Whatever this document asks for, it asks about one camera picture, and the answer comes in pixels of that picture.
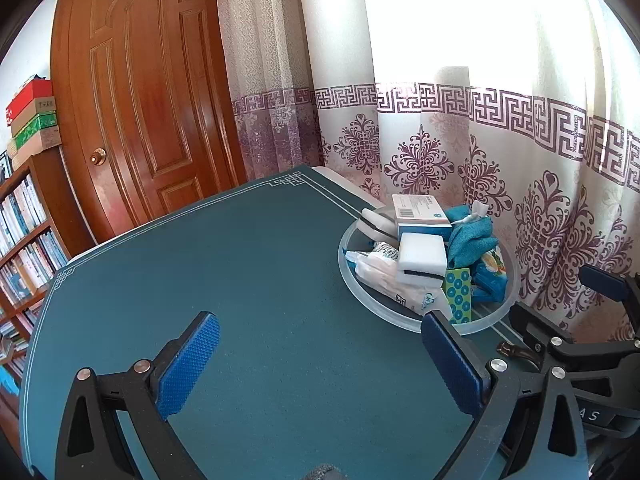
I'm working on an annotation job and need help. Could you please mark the green dotted sponge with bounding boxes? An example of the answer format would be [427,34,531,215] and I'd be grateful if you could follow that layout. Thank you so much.
[442,267,473,324]

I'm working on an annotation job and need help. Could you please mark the clear printed plastic packet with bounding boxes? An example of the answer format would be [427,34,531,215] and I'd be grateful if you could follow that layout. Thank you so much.
[345,241,453,318]

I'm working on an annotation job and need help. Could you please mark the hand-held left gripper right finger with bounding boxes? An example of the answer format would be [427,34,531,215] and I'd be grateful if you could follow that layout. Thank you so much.
[421,310,588,480]

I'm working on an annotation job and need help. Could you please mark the white medicine box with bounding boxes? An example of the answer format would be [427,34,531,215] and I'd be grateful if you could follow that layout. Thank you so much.
[391,194,451,241]

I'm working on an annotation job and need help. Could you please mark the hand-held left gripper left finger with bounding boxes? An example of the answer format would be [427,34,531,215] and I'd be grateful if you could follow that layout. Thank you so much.
[55,311,221,480]

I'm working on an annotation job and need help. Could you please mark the white sponge with black layer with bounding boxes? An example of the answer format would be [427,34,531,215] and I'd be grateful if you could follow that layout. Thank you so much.
[360,207,401,242]
[397,232,447,282]

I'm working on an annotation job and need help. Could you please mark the white purple patterned curtain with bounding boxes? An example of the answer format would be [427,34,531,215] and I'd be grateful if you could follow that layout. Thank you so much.
[215,0,640,346]

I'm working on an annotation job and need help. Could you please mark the red cardboard box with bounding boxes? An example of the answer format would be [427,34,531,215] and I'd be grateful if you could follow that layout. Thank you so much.
[6,79,53,128]

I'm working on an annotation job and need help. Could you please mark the green cardboard box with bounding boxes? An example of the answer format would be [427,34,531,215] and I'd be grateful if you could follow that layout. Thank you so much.
[11,111,61,151]

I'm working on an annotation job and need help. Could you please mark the clear plastic bowl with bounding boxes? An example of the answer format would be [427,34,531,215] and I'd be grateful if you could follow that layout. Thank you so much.
[338,204,521,335]

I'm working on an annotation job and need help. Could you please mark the rows of books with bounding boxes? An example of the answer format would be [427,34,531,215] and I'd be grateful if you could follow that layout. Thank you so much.
[0,175,68,381]

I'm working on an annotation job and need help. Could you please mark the blue cracker packet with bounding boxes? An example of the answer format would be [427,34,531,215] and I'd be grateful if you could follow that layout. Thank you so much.
[472,249,510,303]

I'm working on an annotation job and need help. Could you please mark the teal cloth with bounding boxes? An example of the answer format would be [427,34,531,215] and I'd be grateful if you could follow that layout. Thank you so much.
[444,201,500,271]

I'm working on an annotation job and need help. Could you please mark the wooden door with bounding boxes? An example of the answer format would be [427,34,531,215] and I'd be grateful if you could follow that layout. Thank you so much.
[50,0,246,243]

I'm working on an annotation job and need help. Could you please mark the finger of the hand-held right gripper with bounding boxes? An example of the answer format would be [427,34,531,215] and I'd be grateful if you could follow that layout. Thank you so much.
[580,265,640,311]
[509,301,576,348]

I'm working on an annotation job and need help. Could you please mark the wooden bookshelf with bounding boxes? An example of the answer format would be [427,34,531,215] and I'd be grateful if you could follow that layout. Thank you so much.
[0,150,96,401]

